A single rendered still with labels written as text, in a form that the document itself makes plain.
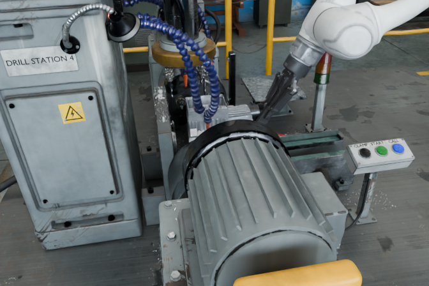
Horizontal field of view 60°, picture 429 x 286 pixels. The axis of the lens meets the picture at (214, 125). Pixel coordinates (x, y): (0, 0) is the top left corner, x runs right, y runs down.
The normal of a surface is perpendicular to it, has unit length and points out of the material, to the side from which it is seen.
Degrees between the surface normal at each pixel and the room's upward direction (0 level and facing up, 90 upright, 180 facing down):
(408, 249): 0
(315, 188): 0
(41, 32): 90
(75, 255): 0
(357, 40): 88
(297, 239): 90
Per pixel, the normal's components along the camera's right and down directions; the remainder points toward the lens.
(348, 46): -0.07, 0.43
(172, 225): -0.03, -0.86
